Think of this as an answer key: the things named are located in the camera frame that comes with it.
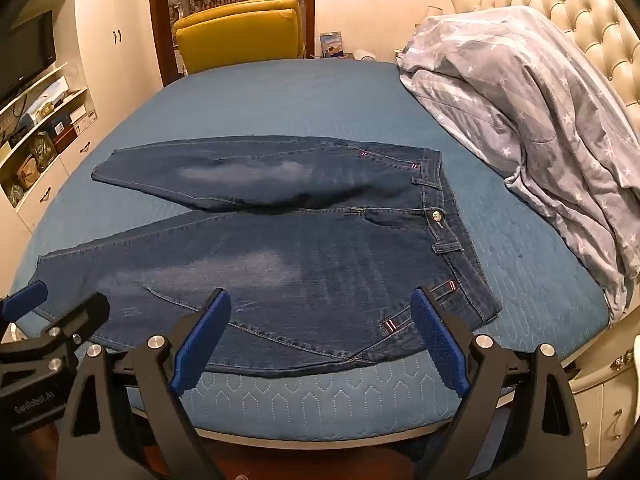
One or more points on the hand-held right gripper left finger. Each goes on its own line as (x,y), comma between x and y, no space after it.
(200,345)

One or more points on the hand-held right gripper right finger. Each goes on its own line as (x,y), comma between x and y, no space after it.
(440,345)

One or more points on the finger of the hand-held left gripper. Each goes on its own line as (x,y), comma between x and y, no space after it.
(25,297)
(87,312)

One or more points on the blue denim pants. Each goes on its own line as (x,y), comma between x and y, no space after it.
(300,270)

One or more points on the patterned handbag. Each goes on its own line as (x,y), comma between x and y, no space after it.
(42,152)

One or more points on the cream bed base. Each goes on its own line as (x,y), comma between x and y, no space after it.
(325,439)

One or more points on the dark red box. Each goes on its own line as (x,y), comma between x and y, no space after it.
(65,139)

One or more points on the cream nightstand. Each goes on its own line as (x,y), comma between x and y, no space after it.
(605,400)

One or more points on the long white box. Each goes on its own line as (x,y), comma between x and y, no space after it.
(50,95)

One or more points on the black television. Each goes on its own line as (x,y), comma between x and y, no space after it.
(30,55)

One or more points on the cream wardrobe shelf unit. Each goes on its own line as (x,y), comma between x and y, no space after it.
(100,60)

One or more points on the grey star-print duvet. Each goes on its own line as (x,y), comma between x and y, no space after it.
(525,110)

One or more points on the blue quilted bed cover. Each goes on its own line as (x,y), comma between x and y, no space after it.
(300,95)

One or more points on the yellow armchair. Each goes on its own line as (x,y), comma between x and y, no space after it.
(235,35)

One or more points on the small picture card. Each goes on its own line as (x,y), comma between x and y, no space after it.
(332,45)

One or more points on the cream tufted headboard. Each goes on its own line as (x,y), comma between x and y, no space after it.
(600,20)

